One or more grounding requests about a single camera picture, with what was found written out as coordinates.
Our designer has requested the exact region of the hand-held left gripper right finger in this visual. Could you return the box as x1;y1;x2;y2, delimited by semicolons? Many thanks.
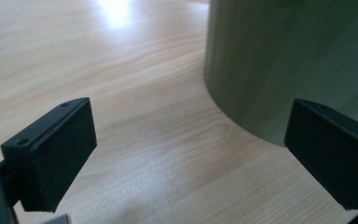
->
283;98;358;211

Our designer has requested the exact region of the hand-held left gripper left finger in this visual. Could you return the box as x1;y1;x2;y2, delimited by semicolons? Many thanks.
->
0;97;98;213

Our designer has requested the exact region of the green round bin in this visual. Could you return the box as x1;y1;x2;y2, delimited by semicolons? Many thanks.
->
203;0;358;147

